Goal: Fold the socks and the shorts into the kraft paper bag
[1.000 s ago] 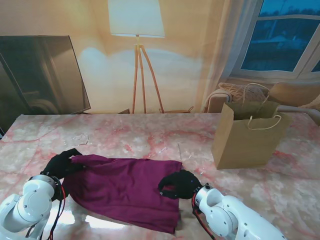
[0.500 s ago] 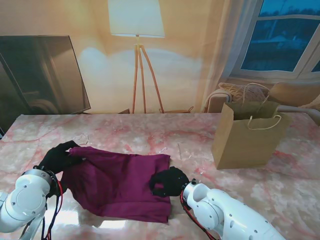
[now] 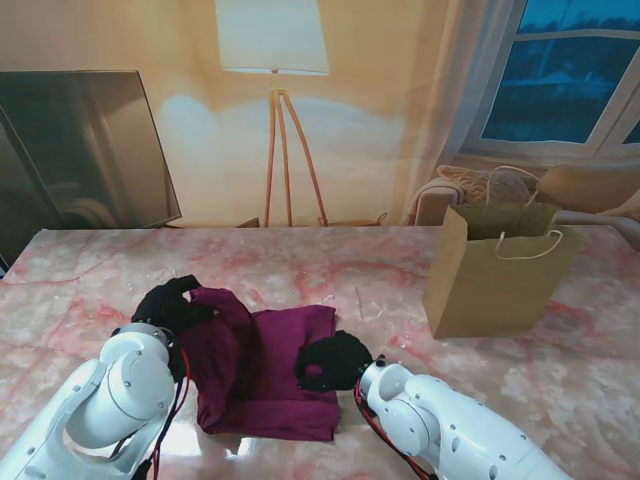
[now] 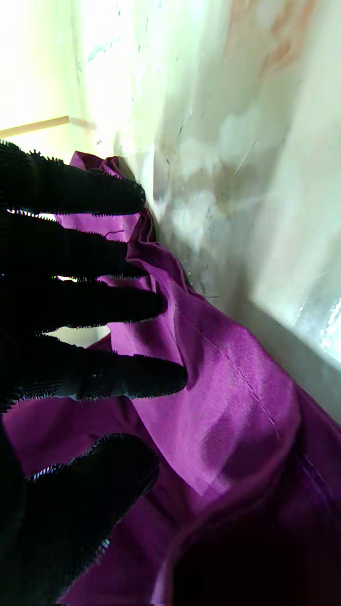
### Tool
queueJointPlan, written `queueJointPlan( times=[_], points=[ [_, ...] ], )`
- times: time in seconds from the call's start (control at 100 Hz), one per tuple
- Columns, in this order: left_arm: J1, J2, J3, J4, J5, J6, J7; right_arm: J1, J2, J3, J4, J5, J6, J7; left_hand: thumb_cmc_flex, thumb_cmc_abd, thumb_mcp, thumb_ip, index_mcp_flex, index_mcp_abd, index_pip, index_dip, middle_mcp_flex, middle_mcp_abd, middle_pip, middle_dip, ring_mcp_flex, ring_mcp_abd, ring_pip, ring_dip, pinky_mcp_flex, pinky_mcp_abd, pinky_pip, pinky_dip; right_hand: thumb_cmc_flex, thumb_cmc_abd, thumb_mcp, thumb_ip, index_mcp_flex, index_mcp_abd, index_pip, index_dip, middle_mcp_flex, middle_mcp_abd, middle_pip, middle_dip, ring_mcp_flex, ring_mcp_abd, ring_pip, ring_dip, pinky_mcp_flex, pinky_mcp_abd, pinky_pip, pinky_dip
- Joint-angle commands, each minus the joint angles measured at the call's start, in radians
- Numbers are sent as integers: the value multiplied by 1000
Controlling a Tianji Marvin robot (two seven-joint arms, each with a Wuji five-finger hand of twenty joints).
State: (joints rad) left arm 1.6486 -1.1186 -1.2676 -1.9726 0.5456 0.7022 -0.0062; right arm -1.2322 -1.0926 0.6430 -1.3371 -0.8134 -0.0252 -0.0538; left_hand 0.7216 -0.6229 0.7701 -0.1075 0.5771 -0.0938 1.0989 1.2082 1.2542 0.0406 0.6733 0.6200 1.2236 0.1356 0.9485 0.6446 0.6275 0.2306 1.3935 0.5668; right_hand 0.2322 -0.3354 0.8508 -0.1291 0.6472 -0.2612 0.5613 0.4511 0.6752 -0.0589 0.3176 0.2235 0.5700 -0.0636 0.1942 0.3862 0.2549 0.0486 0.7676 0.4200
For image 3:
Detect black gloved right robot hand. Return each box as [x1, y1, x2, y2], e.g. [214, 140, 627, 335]
[294, 329, 374, 393]

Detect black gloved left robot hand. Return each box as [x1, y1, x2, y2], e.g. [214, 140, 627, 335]
[130, 274, 217, 334]

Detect magenta purple shorts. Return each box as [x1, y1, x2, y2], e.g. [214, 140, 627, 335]
[177, 285, 341, 442]

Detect kraft paper bag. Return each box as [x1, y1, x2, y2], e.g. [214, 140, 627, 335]
[423, 167, 584, 339]

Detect dark flat screen television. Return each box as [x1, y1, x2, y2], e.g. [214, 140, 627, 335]
[0, 70, 182, 231]

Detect beige knitted cushion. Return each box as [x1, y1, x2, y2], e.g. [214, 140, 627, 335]
[437, 164, 536, 207]

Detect white shade tripod floor lamp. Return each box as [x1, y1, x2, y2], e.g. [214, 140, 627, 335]
[214, 0, 331, 229]

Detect sheer cream curtain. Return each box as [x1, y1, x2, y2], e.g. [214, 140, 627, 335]
[399, 0, 526, 226]

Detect beige armchair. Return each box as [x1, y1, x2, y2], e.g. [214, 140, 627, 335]
[407, 163, 640, 236]

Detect white framed window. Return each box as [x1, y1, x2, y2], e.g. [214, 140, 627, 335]
[459, 0, 640, 161]

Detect right arm red black cables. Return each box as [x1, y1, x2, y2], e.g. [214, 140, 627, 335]
[352, 379, 441, 480]

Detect arm red black cables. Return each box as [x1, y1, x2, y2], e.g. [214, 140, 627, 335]
[107, 344, 194, 480]
[352, 379, 441, 480]

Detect left arm red black cables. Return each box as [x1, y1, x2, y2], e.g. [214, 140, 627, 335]
[107, 344, 194, 480]

